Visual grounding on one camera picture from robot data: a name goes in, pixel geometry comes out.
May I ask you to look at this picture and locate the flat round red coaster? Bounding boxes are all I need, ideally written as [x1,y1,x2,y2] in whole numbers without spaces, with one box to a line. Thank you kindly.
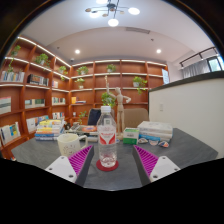
[95,159,120,173]

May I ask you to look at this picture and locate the colourful book stack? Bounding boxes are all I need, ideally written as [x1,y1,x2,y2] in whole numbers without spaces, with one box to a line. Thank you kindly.
[34,119,66,142]

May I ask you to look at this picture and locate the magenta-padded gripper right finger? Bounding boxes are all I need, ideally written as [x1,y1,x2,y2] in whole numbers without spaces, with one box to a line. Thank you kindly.
[132,144,181,187]

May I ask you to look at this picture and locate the green and white box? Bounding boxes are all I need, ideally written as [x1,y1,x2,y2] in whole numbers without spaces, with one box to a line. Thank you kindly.
[122,127,141,146]

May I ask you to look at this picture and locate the dark book stack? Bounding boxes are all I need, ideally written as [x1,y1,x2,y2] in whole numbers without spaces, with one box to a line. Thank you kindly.
[64,124,100,138]

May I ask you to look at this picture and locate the wooden artist mannequin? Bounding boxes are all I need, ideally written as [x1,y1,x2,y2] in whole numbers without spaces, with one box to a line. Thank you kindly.
[104,75,132,140]

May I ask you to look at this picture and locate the beige chair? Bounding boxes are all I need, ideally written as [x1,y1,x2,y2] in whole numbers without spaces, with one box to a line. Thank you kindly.
[123,108,150,130]

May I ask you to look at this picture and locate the orange wooden shelf unit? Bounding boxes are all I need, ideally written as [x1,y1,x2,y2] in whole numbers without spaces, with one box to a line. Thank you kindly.
[0,35,170,158]

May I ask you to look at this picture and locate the black ceiling track rail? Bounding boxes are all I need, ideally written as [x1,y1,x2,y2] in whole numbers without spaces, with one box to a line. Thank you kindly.
[179,46,218,68]

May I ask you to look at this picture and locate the clear plastic water bottle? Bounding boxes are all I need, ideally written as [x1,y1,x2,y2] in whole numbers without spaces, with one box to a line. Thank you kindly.
[96,105,119,169]

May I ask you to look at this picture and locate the white package stack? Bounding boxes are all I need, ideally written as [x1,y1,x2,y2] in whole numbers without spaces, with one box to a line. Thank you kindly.
[137,120,174,143]

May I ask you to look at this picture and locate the dark chair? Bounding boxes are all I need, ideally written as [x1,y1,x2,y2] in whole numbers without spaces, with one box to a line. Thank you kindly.
[87,108,102,127]

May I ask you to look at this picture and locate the window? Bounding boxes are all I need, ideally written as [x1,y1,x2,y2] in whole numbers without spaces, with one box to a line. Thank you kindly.
[207,55,224,73]

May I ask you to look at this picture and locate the white ceramic mug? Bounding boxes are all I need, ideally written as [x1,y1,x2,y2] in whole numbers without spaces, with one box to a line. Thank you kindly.
[56,133,89,158]

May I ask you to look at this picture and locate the grey curtain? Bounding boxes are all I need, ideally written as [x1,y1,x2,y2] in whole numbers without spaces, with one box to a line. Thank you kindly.
[181,59,211,80]

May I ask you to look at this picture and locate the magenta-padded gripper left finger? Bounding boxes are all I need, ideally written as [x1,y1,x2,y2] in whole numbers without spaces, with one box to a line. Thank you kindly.
[44,144,96,188]

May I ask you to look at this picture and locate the branched ceiling chandelier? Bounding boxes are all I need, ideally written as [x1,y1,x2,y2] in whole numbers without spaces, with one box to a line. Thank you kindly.
[84,0,141,28]

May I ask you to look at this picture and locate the white partition with dark cap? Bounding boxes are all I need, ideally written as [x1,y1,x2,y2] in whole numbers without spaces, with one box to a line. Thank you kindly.
[148,70,224,160]

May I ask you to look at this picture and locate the ceiling air vent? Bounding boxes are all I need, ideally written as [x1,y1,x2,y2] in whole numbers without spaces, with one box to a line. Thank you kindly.
[125,27,151,35]

